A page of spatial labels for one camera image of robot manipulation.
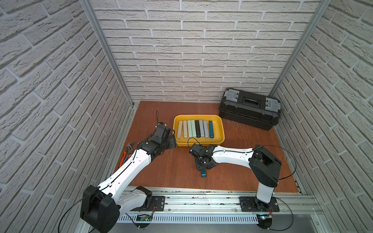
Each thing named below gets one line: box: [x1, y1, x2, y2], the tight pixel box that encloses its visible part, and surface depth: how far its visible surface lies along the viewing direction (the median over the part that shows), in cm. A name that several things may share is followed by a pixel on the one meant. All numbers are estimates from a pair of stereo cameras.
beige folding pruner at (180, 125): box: [176, 120, 184, 139], surface depth 102 cm
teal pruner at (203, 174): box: [201, 170, 207, 178], surface depth 83 cm
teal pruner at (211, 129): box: [208, 120, 215, 139], surface depth 104 cm
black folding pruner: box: [194, 119, 202, 138], surface depth 102 cm
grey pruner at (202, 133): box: [198, 119, 205, 138], surface depth 102 cm
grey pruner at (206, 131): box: [203, 120, 209, 139], surface depth 102 cm
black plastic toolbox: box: [219, 88, 282, 131], surface depth 100 cm
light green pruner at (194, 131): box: [190, 119, 197, 138], surface depth 102 cm
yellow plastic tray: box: [172, 114, 226, 147], surface depth 102 cm
